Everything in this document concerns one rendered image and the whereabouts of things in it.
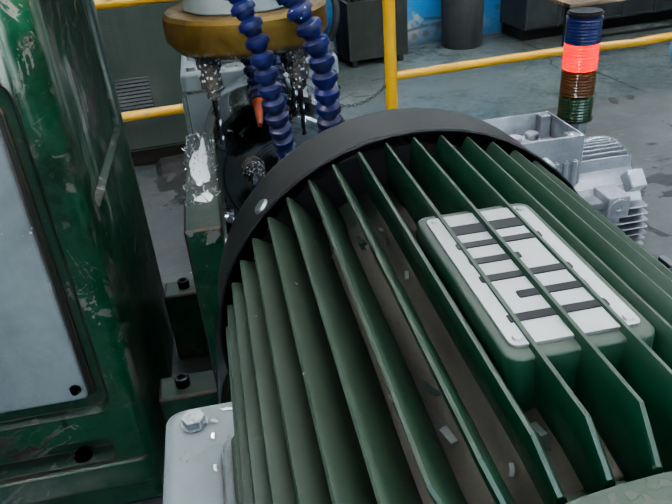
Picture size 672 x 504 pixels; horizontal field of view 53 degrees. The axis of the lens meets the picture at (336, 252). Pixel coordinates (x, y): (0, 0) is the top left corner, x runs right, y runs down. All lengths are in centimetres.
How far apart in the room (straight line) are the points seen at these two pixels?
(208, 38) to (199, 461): 44
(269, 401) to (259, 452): 2
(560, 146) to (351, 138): 63
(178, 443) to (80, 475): 44
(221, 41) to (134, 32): 321
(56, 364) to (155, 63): 327
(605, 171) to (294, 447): 81
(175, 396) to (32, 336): 20
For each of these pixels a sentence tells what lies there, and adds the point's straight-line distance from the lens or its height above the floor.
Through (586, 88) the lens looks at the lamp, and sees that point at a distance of 127.
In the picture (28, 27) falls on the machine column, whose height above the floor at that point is 136.
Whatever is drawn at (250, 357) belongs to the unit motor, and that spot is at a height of 131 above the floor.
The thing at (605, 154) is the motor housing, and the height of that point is 110.
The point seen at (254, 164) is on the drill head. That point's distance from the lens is 104.
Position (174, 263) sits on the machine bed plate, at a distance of 136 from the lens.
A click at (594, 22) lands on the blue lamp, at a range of 125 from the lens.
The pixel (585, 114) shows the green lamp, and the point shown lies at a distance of 129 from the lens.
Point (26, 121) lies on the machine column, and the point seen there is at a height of 129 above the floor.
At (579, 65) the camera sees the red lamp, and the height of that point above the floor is 113.
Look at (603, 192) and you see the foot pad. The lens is 92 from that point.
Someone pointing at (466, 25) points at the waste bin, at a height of 20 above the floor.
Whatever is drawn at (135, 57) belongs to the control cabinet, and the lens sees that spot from 394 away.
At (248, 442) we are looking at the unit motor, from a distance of 22.
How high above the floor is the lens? 146
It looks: 30 degrees down
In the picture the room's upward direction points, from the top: 5 degrees counter-clockwise
